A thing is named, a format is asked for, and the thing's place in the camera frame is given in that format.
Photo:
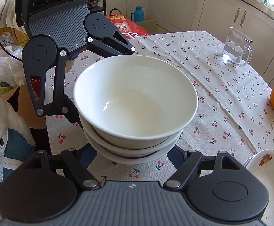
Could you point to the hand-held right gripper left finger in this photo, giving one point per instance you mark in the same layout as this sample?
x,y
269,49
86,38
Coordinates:
x,y
90,154

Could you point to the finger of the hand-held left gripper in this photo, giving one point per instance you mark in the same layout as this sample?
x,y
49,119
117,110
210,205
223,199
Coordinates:
x,y
54,110
118,44

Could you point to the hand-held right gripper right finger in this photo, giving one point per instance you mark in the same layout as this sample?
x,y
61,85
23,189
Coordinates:
x,y
174,156

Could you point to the white ceramic bowl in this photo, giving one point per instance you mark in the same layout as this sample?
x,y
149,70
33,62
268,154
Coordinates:
x,y
132,159
118,146
137,98

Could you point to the white plate fruit print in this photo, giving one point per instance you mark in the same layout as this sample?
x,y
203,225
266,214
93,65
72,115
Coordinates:
x,y
268,181
250,160
246,164

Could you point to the brown cardboard box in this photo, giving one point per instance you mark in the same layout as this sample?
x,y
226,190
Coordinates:
x,y
24,108

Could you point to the teal thermos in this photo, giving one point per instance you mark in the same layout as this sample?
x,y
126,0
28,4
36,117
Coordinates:
x,y
139,15

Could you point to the white fleece jacket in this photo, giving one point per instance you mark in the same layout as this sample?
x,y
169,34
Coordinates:
x,y
7,131

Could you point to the white red printed plastic bag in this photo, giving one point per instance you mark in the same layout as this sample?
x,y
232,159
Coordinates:
x,y
0,66

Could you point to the cherry print tablecloth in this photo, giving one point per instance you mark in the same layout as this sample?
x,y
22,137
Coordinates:
x,y
221,98

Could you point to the clear glass mug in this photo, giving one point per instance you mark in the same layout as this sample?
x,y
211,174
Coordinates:
x,y
233,49

